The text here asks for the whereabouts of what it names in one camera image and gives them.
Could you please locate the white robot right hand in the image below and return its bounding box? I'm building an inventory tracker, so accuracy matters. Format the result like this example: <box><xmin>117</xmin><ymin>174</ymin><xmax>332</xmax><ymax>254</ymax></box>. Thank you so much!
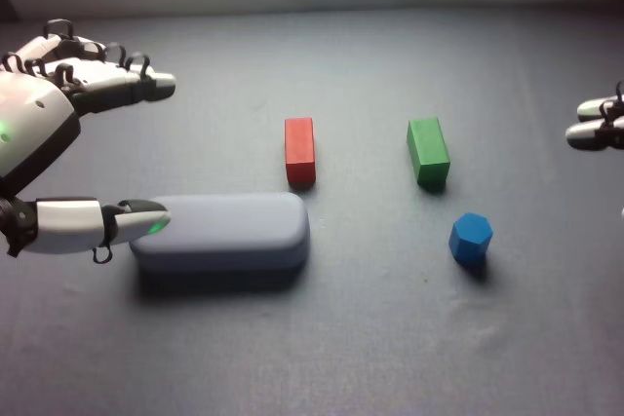
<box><xmin>565</xmin><ymin>80</ymin><xmax>624</xmax><ymax>152</ymax></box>

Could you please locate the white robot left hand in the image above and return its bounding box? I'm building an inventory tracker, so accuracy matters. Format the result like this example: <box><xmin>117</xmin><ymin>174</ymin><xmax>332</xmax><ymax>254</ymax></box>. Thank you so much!
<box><xmin>0</xmin><ymin>19</ymin><xmax>177</xmax><ymax>265</ymax></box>

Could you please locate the blue hexagonal block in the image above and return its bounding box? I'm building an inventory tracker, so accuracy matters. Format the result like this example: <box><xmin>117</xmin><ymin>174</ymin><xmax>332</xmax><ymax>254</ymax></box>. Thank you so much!
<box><xmin>448</xmin><ymin>211</ymin><xmax>494</xmax><ymax>269</ymax></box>

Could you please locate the grey-blue rounded case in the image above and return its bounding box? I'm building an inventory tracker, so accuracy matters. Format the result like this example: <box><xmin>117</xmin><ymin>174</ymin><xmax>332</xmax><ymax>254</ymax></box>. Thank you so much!
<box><xmin>129</xmin><ymin>191</ymin><xmax>312</xmax><ymax>286</ymax></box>

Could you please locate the green rectangular block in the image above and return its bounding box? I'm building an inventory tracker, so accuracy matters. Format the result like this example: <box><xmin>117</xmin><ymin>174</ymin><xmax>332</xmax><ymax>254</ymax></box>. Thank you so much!
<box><xmin>406</xmin><ymin>116</ymin><xmax>451</xmax><ymax>190</ymax></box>

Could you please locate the red rectangular block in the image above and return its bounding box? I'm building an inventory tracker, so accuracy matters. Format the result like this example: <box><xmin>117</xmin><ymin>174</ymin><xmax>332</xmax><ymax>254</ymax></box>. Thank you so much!
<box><xmin>284</xmin><ymin>117</ymin><xmax>318</xmax><ymax>189</ymax></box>

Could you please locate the grey table cloth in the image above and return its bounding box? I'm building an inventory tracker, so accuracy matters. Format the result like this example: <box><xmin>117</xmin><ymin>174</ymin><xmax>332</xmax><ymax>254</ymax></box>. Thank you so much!
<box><xmin>0</xmin><ymin>9</ymin><xmax>624</xmax><ymax>416</ymax></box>

